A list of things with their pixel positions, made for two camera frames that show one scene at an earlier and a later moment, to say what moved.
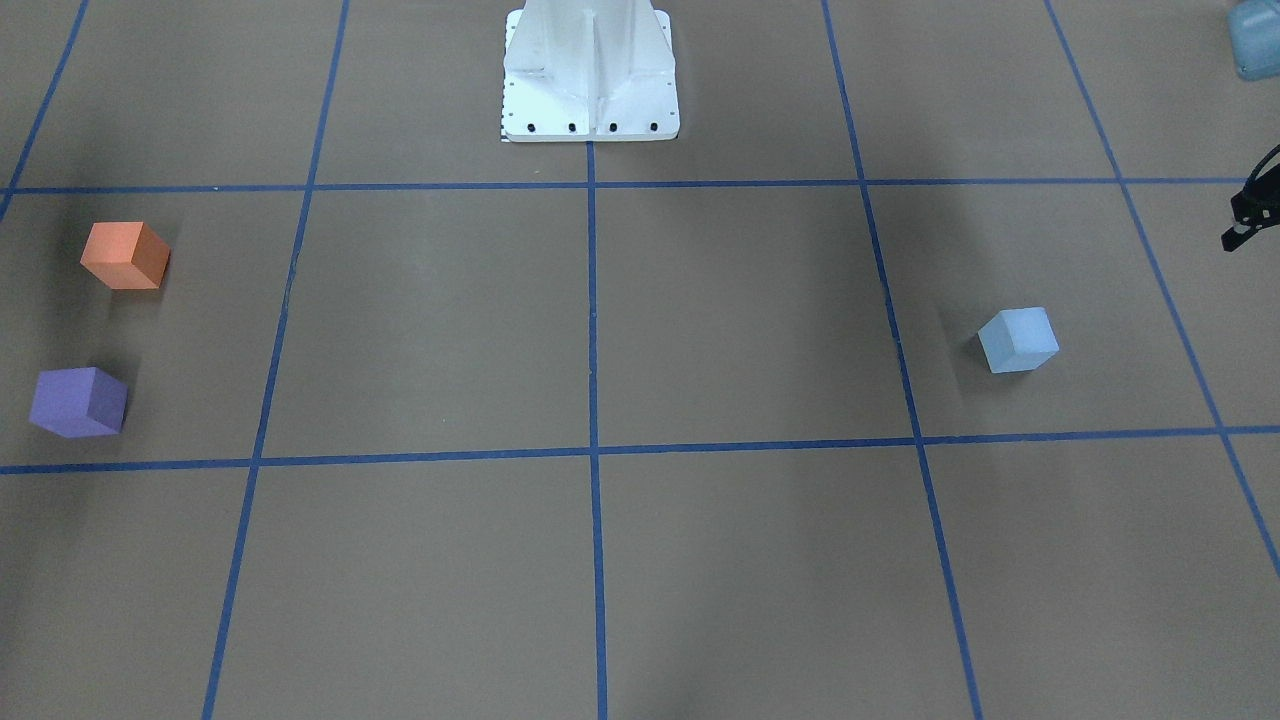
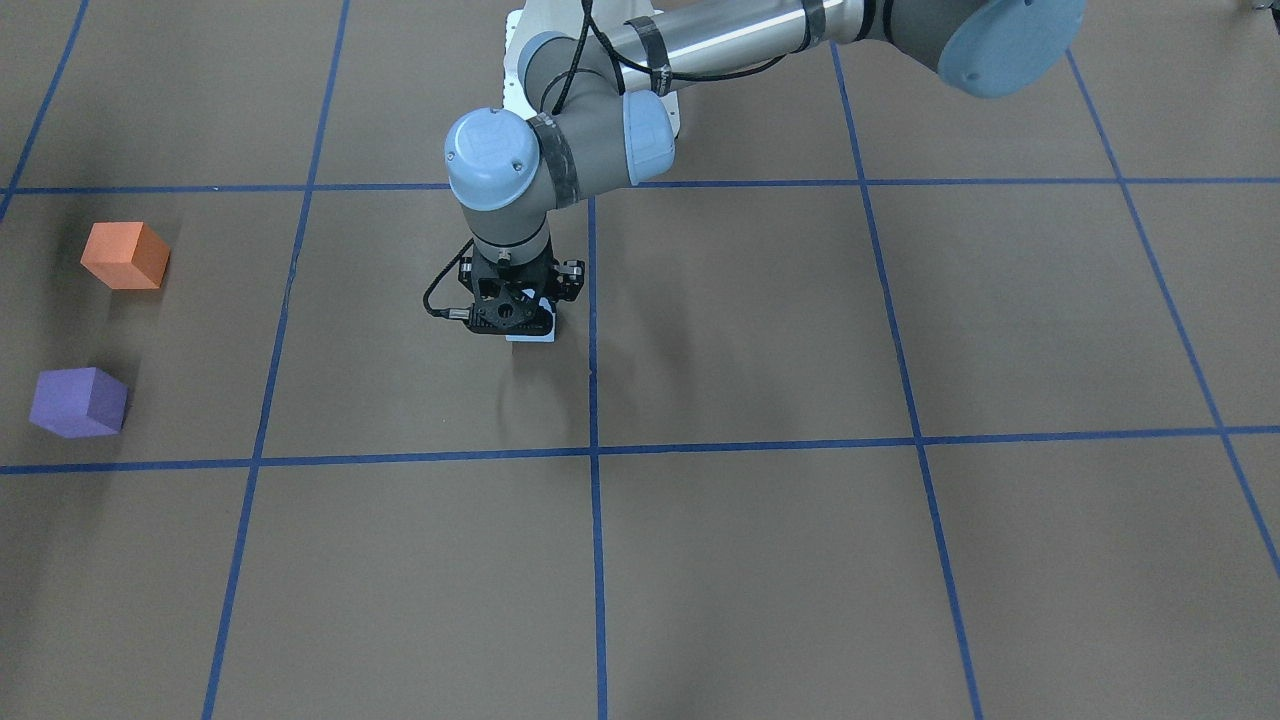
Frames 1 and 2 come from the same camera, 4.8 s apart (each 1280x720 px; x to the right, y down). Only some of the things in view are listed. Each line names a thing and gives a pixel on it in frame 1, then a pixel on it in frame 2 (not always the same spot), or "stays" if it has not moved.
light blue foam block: [1018, 340] -> [547, 337]
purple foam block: [79, 402] stays
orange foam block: [125, 255] stays
